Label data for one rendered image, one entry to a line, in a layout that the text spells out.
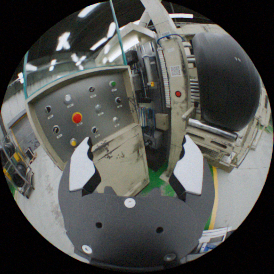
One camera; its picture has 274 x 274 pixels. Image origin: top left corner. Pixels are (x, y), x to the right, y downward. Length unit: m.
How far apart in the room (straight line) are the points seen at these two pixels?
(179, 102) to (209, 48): 0.41
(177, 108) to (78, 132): 0.62
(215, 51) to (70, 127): 0.66
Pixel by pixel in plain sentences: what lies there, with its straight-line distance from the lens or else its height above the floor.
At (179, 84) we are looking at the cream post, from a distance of 0.59.
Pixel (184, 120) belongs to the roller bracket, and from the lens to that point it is 0.50.
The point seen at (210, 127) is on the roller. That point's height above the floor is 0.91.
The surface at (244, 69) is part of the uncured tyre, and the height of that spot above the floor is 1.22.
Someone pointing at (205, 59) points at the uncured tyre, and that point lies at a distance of 0.37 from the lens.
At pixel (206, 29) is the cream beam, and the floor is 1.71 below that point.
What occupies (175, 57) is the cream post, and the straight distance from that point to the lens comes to 0.62.
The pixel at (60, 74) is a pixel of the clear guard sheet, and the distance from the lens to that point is 0.44.
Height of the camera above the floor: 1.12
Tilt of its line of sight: 31 degrees down
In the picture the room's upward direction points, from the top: 12 degrees counter-clockwise
